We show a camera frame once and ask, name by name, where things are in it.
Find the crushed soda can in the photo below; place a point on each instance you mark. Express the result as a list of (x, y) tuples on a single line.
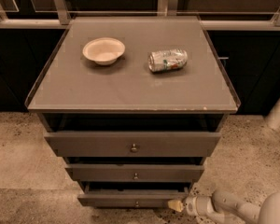
[(166, 60)]

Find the grey top drawer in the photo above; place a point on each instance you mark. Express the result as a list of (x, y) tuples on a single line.
[(133, 144)]

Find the metal railing frame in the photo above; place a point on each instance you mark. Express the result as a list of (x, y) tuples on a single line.
[(260, 15)]

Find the grey middle drawer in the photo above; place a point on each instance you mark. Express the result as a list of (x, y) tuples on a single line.
[(134, 172)]

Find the grey drawer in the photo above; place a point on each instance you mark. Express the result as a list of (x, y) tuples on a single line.
[(133, 195), (133, 144), (134, 172)]

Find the grey drawer cabinet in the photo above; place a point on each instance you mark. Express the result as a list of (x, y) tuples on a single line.
[(74, 94)]

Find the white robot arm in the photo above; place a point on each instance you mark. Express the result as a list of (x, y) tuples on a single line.
[(222, 206)]

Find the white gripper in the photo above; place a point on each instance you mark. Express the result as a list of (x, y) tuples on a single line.
[(189, 202)]

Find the white paper bowl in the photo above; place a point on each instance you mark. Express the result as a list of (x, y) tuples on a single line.
[(103, 51)]

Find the grey bottom drawer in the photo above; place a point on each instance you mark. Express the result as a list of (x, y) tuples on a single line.
[(133, 195)]

